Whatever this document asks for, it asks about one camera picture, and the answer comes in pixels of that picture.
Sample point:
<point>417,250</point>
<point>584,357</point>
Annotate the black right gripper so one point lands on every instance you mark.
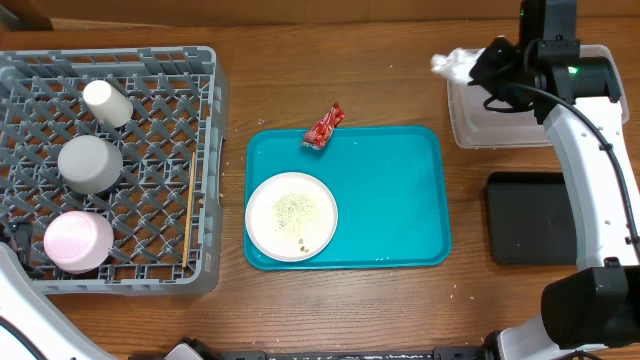
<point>498,62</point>

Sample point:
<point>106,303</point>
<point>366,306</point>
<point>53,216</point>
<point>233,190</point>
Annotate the white napkin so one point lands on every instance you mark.
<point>457,65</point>

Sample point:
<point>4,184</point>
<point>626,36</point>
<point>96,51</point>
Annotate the red snack wrapper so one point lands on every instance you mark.
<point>319,135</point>

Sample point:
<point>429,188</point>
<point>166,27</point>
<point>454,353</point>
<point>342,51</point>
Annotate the large white plate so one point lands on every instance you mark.
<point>291,217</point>

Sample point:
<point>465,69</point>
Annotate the white cup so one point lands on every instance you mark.
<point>107,104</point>

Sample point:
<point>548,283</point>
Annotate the grey white bowl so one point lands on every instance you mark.
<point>90,165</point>

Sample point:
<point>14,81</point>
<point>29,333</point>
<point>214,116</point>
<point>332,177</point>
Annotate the pink shallow bowl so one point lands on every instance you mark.
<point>78,241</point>

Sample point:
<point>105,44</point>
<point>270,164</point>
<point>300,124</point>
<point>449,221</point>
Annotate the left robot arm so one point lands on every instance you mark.
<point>31,326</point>

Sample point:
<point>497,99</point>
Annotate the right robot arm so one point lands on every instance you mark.
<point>577,100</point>

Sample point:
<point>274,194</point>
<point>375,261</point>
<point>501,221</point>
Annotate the clear plastic bin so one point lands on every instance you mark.
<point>474,127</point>

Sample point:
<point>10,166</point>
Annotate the black plastic bin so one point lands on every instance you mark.
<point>529,219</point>

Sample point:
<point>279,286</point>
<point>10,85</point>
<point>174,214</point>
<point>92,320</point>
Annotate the teal plastic tray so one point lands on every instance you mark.
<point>389,186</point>

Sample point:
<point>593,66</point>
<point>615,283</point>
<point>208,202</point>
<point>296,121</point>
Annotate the grey plastic dish rack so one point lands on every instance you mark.
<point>180,98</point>

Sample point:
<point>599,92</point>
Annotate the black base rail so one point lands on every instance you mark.
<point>194,349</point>

